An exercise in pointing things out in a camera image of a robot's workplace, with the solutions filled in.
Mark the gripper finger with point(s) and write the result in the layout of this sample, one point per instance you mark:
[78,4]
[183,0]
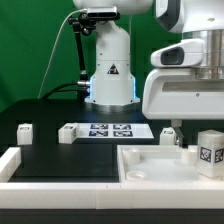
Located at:
[178,131]

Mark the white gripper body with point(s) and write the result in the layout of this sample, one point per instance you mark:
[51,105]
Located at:
[172,90]

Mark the white square tabletop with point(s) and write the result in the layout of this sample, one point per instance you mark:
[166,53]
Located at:
[155,163]

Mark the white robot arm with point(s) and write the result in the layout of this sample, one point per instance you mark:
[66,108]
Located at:
[112,87]

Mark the white tag sheet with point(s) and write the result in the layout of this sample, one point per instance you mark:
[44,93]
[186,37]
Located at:
[115,131]

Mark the white U-shaped fence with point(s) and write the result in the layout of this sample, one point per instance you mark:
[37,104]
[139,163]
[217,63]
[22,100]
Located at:
[200,194]

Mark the grey camera on mount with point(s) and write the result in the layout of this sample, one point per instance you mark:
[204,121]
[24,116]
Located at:
[102,13]

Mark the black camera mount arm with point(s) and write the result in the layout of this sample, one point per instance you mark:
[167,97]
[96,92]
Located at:
[80,43]

